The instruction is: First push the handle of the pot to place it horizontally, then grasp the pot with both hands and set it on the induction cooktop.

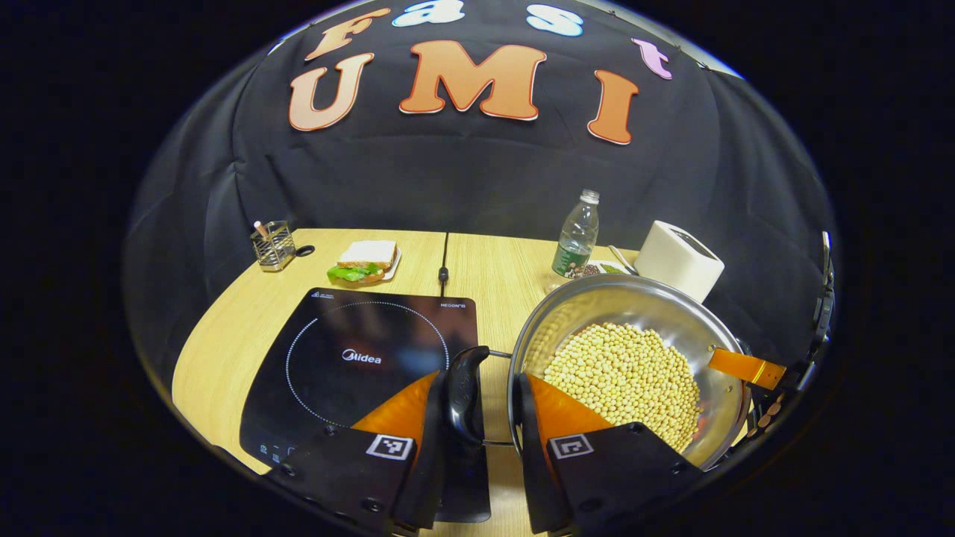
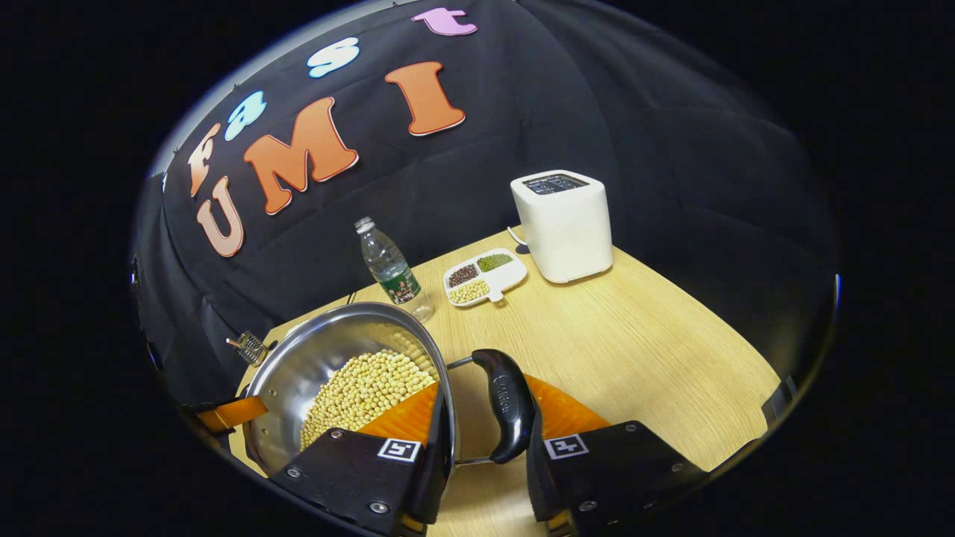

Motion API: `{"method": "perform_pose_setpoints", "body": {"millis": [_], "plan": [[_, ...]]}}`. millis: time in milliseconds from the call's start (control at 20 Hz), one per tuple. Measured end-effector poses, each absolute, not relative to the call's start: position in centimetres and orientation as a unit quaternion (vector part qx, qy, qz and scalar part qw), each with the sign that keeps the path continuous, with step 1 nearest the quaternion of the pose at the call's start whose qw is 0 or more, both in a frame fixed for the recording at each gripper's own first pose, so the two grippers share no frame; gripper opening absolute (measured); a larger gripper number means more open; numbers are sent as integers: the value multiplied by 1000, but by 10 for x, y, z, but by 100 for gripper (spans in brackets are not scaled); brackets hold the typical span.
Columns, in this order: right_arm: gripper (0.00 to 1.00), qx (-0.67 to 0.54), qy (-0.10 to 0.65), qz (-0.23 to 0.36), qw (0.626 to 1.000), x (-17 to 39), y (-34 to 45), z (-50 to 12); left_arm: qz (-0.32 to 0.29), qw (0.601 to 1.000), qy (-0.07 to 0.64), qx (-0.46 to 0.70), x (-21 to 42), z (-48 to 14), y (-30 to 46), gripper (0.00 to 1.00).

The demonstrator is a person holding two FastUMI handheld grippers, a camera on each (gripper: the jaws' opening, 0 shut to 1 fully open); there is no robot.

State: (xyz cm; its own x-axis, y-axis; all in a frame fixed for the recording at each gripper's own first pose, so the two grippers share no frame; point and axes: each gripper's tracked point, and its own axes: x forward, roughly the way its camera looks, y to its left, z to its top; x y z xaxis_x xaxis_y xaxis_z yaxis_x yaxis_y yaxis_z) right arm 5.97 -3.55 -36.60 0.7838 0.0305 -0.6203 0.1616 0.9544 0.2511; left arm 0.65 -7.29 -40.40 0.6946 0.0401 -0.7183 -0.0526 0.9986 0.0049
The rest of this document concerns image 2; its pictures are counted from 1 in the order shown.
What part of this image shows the steel pot with black handles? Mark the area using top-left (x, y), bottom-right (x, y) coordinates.
top-left (242, 302), bottom-right (536, 478)

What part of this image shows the black plastic bracket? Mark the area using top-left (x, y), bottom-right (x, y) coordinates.
top-left (761, 377), bottom-right (798, 426)

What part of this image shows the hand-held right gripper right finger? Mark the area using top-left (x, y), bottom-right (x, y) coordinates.
top-left (526, 375), bottom-right (710, 536)

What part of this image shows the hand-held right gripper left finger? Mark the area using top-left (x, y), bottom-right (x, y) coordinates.
top-left (270, 383), bottom-right (456, 536)

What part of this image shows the black backdrop cloth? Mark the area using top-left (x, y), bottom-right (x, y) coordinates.
top-left (131, 0), bottom-right (840, 418)

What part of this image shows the wire mesh utensil holder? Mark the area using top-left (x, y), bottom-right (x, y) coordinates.
top-left (226, 330), bottom-right (269, 366)

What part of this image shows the pile of soybeans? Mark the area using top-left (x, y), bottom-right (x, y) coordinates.
top-left (301, 349), bottom-right (437, 448)

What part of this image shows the white toaster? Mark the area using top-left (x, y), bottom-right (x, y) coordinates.
top-left (510, 170), bottom-right (614, 284)

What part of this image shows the clear plastic water bottle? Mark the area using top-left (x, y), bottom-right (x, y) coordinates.
top-left (354, 216), bottom-right (435, 323)

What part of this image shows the white divided dish of beans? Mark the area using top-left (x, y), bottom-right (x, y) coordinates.
top-left (443, 248), bottom-right (528, 308)

